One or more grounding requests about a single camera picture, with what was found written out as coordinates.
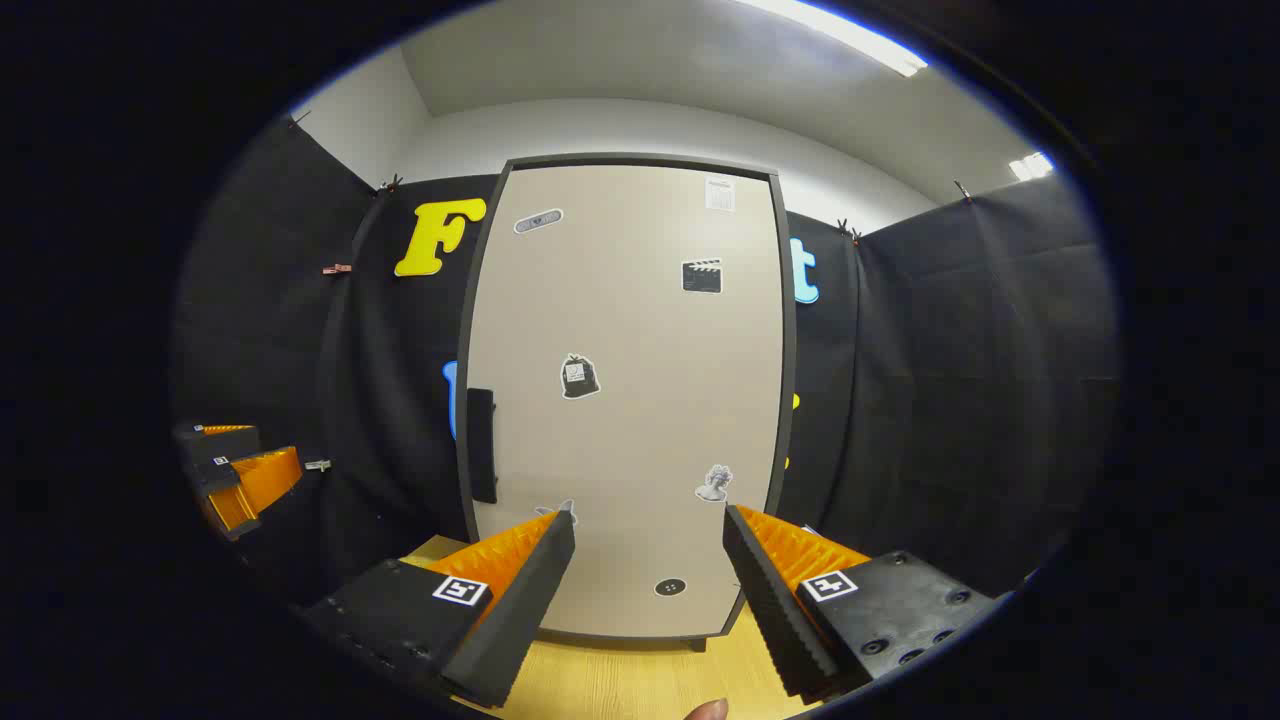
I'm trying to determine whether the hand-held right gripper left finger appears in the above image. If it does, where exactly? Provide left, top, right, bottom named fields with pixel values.
left=300, top=510, right=578, bottom=709

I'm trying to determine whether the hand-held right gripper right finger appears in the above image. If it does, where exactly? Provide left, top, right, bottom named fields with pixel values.
left=722, top=505, right=1001, bottom=703

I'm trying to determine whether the black cabinet door handle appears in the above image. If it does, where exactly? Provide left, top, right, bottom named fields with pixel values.
left=467, top=388, right=498, bottom=504

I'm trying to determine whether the dark grey cabinet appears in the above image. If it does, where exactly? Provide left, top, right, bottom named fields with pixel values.
left=455, top=152, right=798, bottom=653

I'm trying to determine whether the black backdrop cloth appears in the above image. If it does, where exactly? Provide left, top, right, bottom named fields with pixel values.
left=172, top=115, right=1119, bottom=606

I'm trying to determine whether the long ceiling light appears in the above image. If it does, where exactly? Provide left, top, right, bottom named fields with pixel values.
left=740, top=0, right=929, bottom=78

